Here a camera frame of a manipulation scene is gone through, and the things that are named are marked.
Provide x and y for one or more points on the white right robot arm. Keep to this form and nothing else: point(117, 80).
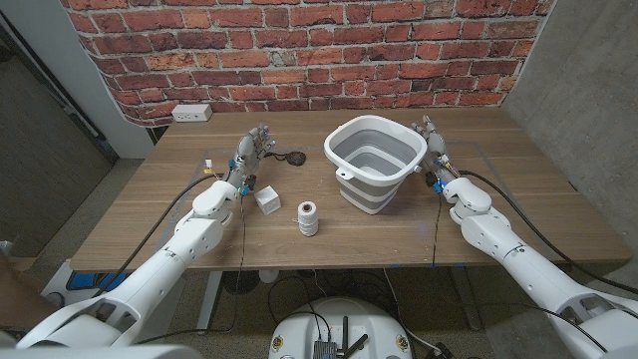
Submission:
point(523, 264)

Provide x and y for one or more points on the printed brick backdrop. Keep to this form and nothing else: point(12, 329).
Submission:
point(299, 50)

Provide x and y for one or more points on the black electronics module with antennas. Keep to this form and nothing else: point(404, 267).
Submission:
point(329, 349)

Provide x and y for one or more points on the white table leg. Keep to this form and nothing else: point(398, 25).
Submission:
point(209, 299)

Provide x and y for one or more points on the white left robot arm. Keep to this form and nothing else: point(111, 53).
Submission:
point(164, 269)

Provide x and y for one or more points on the white cube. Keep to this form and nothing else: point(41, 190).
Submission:
point(267, 200)

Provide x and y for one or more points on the grey table leg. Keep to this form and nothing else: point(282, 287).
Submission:
point(466, 299)

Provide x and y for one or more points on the round black floor object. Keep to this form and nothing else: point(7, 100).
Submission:
point(240, 282)

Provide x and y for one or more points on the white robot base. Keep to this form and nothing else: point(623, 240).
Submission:
point(299, 329)

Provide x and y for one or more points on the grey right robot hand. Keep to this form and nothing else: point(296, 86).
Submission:
point(434, 144)

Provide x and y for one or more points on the white grey collapsible bucket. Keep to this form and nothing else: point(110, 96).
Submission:
point(374, 149)

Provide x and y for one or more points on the blue floor item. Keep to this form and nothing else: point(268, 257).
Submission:
point(80, 281)

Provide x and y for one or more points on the white robot chest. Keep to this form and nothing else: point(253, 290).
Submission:
point(99, 352)

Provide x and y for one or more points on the white thread spool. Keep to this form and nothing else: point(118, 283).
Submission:
point(308, 219)

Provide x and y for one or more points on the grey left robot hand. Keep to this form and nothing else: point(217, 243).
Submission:
point(245, 149)

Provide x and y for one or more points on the white power outlet box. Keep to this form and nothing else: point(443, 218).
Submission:
point(191, 112)

